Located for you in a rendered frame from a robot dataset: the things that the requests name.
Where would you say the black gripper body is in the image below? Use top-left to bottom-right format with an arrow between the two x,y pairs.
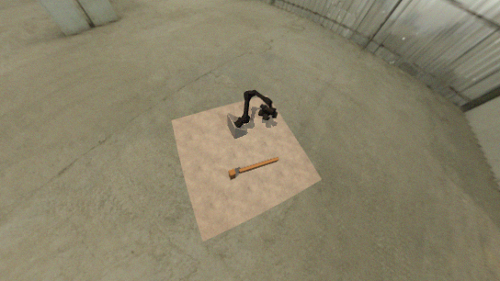
258,109 -> 278,118

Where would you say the orange wooden rail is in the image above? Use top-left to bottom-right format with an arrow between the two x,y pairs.
237,157 -> 279,174

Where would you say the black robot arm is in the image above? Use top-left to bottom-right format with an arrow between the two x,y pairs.
234,90 -> 276,128

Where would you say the brown wooden post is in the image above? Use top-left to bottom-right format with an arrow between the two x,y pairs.
228,169 -> 236,179

